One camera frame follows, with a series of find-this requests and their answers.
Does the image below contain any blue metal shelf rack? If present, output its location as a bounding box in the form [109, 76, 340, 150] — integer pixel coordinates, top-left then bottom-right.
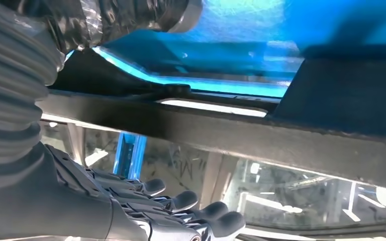
[63, 0, 386, 180]

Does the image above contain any white car with red stripe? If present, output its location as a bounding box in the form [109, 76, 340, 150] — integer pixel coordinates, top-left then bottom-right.
[40, 98, 386, 241]

